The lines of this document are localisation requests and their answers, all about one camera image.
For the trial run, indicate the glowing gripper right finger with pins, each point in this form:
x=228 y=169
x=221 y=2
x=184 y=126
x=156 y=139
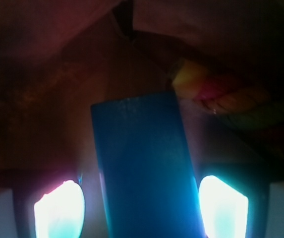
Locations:
x=242 y=200

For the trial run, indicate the multicolour twisted rope toy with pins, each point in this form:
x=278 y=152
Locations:
x=239 y=105

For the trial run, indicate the blue wooden block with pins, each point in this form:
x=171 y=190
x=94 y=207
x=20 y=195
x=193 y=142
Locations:
x=147 y=179

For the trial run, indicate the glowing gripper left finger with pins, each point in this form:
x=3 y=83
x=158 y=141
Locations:
x=41 y=204

